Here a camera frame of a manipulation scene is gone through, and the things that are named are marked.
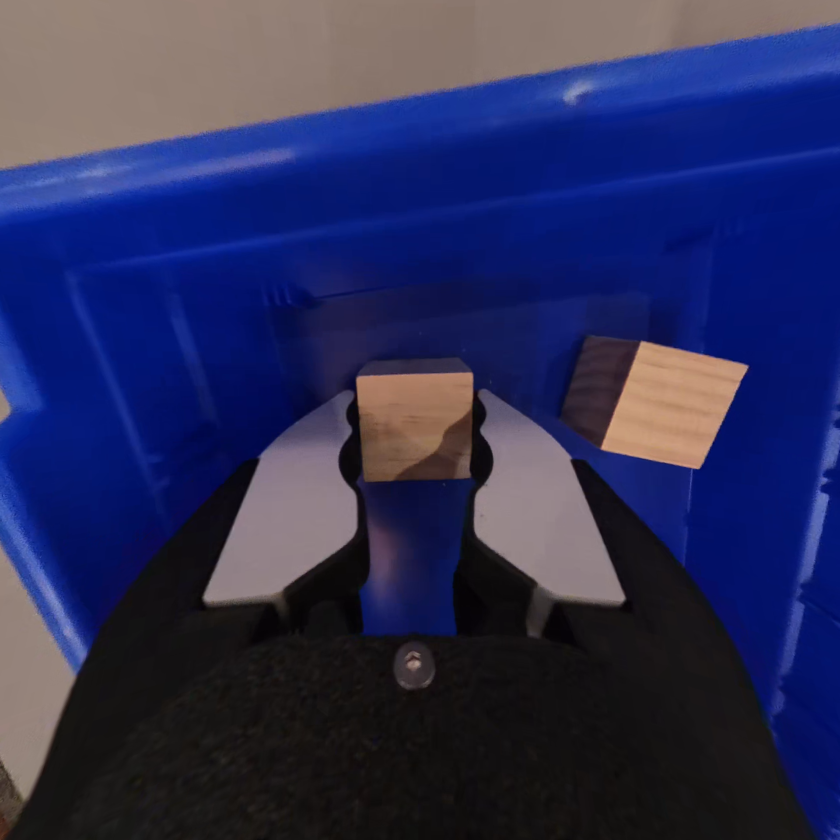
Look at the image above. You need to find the wooden cube with blue stripe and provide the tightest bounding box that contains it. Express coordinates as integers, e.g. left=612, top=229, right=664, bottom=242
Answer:
left=356, top=359, right=475, bottom=483

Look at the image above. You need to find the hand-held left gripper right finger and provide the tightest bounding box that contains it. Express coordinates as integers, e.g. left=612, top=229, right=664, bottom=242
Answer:
left=459, top=388, right=627, bottom=634

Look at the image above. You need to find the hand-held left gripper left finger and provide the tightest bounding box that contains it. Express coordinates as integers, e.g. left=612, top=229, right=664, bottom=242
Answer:
left=202, top=388, right=368, bottom=621

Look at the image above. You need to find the group of wooden cubes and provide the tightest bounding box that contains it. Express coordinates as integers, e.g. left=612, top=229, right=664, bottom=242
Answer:
left=559, top=336, right=749, bottom=470

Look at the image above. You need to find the blue plastic bin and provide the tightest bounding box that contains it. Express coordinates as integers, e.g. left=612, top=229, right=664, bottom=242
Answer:
left=0, top=23, right=840, bottom=840

